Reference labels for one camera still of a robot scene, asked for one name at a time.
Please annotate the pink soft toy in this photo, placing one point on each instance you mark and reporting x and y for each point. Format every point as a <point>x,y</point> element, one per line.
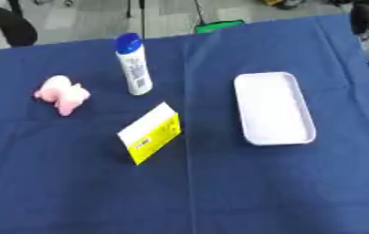
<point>65,93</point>

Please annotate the black chair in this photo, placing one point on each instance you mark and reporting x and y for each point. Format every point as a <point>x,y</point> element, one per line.
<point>16,29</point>

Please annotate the thin black tripod pole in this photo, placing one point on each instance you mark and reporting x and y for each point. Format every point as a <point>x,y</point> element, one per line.
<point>199,12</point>

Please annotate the green and black flat object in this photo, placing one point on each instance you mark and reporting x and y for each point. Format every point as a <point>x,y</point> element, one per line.
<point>219,26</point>

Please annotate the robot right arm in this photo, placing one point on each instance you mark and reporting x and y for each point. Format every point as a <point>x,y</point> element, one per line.
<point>364,18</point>

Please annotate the white and yellow carton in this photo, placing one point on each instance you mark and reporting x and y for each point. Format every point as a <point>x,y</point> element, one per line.
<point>151,131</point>

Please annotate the white rectangular tray box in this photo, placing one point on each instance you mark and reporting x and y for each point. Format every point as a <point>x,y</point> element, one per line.
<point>273,109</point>

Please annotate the white bottle with blue cap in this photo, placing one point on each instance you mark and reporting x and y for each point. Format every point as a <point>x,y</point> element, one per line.
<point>135,70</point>

